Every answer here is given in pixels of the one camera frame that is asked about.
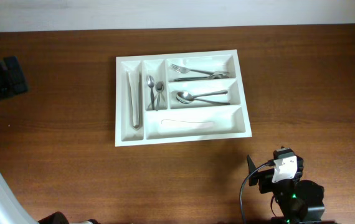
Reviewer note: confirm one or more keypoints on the large metal tablespoon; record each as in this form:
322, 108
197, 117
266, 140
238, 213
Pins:
186, 95

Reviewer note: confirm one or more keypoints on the small teaspoon textured handle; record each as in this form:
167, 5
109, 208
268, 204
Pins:
159, 89

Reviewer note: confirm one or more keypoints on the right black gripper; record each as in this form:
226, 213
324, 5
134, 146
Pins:
265, 177

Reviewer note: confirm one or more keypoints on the white plastic cutlery tray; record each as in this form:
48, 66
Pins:
230, 121

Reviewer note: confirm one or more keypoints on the small teaspoon smooth handle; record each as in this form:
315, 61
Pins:
151, 84

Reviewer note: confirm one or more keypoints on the metal fork crosswise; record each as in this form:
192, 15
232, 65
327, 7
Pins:
181, 69

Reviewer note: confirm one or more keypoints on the metal fork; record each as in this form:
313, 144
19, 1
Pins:
210, 77

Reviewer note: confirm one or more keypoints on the pink plastic butter knife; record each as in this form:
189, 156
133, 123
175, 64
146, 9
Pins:
187, 124

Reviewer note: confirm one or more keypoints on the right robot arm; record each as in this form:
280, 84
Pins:
301, 201

